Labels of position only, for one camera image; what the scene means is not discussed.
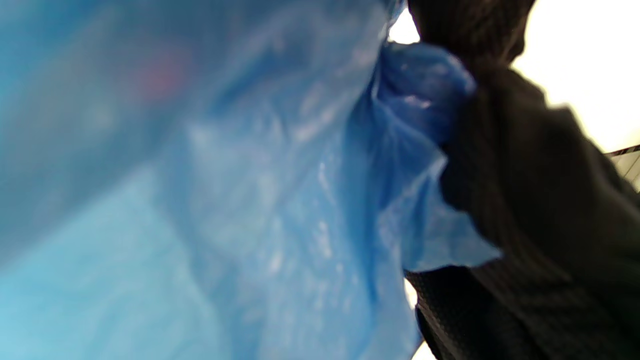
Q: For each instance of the blue plastic bag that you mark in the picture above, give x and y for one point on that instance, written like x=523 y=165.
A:
x=250 y=200

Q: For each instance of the person's left hand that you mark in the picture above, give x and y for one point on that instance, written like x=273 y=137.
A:
x=540 y=200

